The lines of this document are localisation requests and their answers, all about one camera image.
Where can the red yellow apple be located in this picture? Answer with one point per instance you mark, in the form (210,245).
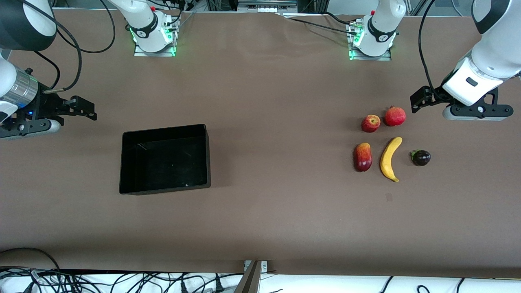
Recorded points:
(371,123)

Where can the yellow banana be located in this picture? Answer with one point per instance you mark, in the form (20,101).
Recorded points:
(386,162)

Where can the red yellow mango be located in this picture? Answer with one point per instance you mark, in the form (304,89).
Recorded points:
(363,158)

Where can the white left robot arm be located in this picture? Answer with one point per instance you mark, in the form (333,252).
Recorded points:
(488,53)

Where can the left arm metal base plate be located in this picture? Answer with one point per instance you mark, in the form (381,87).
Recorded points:
(382,58)

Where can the red pomegranate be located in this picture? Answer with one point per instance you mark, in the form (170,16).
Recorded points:
(395,116)

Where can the white power strip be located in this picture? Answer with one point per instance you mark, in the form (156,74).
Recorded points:
(268,9)

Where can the white lower board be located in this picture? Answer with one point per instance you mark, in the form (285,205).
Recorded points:
(325,285)

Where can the black plastic box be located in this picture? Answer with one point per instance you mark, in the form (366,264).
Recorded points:
(163,162)

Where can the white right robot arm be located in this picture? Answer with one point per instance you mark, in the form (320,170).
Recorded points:
(144,28)

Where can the aluminium frame rack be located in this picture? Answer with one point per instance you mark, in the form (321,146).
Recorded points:
(244,4)

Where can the grey metal pole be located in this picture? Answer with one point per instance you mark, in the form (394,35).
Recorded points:
(250,280)

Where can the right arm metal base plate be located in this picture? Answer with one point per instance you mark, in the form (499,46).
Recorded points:
(140,53)

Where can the small metal edge bracket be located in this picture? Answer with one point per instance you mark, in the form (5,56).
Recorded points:
(263,266)

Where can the dark purple round fruit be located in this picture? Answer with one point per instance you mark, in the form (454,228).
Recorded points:
(421,158)

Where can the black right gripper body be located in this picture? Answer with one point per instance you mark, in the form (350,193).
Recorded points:
(45,106)

